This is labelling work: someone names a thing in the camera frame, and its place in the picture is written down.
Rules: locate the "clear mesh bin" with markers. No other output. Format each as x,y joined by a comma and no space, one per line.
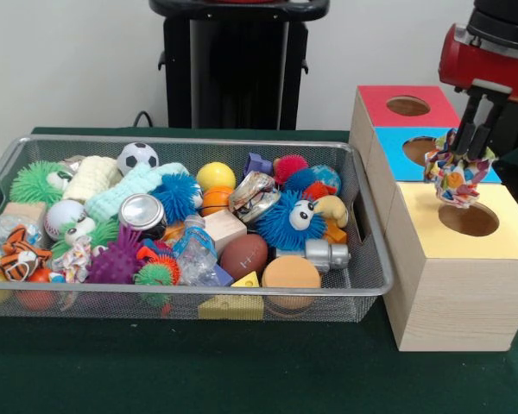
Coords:
373,259

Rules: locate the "green spiky ball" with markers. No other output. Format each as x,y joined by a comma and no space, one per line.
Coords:
36,181

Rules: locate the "brown toy football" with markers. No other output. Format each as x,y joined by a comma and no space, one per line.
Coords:
243,255

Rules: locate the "yellow ball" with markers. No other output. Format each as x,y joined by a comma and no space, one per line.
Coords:
216,176

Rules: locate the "yellow cheese wedge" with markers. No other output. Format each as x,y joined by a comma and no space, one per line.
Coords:
231,307

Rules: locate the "orange tiger plush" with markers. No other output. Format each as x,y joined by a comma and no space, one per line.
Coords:
17,254

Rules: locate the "wooden three-hole box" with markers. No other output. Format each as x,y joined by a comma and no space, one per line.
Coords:
457,293

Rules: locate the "mint green knit cloth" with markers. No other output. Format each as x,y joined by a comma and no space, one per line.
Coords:
134,191

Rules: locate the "dark green tablecloth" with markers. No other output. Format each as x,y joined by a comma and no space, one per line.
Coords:
242,371

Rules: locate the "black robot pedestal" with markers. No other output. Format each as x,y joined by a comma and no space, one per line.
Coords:
242,69

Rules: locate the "purple spiky ball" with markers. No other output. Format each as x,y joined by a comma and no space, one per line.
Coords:
116,259

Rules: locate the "black and white soccer ball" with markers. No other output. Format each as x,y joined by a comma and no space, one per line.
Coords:
138,157

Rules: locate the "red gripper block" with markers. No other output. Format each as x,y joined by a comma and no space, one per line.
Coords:
492,67

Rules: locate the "cream knit cloth roll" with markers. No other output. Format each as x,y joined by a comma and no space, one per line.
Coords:
91,177

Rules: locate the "blue fuzzy monster toy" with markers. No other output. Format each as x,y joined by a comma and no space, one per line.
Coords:
281,224

